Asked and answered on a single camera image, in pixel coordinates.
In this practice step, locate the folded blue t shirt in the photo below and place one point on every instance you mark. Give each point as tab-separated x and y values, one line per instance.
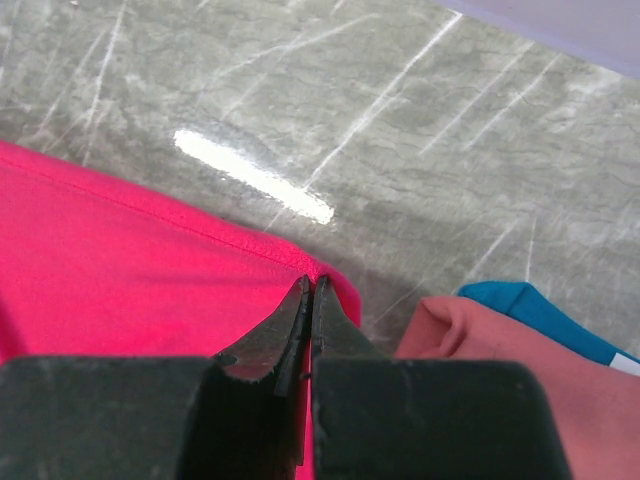
522	302

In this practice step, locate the magenta t shirt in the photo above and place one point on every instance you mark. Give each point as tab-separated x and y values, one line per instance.
95	266

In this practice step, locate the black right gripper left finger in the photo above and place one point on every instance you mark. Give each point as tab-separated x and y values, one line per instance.
233	415

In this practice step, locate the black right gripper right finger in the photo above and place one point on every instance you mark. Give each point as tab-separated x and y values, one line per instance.
377	417

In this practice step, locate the folded salmon pink t shirt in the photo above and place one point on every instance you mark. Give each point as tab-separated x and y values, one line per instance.
595	407

